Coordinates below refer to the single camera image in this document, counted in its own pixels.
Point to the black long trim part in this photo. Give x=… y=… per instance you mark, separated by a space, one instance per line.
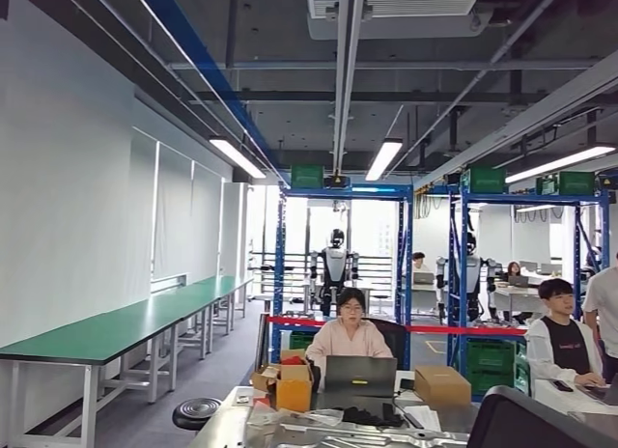
x=540 y=426

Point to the green top workbench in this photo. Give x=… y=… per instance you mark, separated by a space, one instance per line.
x=227 y=283
x=96 y=333
x=191 y=298

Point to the steel top workbench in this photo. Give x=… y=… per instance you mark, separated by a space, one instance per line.
x=217 y=426

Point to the green plastic crate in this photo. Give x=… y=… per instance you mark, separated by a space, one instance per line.
x=490 y=365
x=521 y=368
x=576 y=183
x=487 y=179
x=546 y=186
x=307 y=176
x=302 y=340

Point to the black box yellow warning sign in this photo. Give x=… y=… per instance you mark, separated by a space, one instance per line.
x=336 y=181

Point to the black and white humanoid robot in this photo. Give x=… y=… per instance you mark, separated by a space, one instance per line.
x=334 y=266
x=475 y=275

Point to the white ceiling light strip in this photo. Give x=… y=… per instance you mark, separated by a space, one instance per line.
x=236 y=157
x=560 y=162
x=383 y=159

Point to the white roller blind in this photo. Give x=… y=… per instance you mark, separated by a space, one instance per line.
x=173 y=208
x=207 y=221

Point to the person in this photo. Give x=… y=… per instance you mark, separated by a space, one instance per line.
x=604 y=298
x=562 y=349
x=419 y=261
x=514 y=269
x=347 y=343

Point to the black leaning panel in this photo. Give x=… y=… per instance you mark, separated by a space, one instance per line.
x=262 y=343

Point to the red cloth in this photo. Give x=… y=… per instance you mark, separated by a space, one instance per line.
x=292 y=361

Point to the grey laptop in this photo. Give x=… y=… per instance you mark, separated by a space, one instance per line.
x=519 y=281
x=360 y=376
x=424 y=279

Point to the black office chair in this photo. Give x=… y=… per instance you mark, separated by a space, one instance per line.
x=391 y=343

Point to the open cardboard box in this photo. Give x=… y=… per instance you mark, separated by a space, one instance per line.
x=294 y=394

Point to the clear plastic bag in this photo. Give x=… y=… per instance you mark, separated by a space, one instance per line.
x=290 y=419

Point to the black cloth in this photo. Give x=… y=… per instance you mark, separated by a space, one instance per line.
x=372 y=416

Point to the blue ceiling beam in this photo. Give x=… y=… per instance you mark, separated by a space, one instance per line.
x=193 y=48

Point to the red barrier tape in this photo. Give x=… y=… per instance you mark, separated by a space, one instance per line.
x=459 y=330

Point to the silver stamped metal panel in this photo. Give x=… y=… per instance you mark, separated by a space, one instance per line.
x=362 y=439

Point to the closed brown cardboard box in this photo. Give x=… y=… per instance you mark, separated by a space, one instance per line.
x=441 y=386

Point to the black round stool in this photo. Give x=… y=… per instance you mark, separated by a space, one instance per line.
x=195 y=412

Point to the white paper sheets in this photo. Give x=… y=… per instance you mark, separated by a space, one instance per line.
x=425 y=418

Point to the white table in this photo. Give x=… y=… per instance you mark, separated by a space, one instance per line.
x=516 y=295

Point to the wide white ceiling beam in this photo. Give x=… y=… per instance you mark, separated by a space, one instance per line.
x=555 y=109

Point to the white desk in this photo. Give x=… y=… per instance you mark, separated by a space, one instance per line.
x=555 y=403

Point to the dark laptop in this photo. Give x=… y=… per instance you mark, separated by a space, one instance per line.
x=601 y=391

